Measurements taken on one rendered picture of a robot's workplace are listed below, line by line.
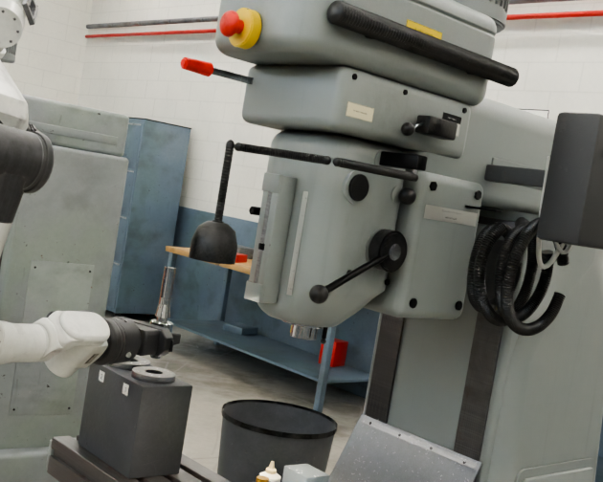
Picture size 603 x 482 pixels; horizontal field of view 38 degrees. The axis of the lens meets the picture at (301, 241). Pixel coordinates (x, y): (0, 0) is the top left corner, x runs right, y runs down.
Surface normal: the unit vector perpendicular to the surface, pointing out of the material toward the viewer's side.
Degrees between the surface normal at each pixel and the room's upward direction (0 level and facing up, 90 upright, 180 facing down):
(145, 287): 90
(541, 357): 90
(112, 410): 90
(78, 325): 41
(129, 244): 90
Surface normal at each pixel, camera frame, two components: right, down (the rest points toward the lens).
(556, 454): 0.67, 0.12
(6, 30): 0.18, 0.52
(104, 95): -0.73, -0.08
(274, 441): -0.05, 0.11
